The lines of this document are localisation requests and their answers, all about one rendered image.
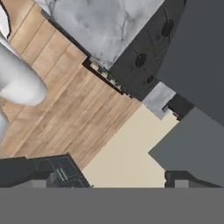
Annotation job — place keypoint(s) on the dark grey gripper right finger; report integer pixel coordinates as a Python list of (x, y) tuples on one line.
[(175, 176)]

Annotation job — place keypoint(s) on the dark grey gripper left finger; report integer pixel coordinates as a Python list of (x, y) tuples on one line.
[(43, 177)]

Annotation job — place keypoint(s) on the black box-shaped appliance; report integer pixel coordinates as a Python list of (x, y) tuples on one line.
[(68, 172)]

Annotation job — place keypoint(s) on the dark grey tall cupboard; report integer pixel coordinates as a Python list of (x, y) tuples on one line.
[(195, 52)]

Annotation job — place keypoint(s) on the black stove with knobs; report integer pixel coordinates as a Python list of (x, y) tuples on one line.
[(145, 49)]

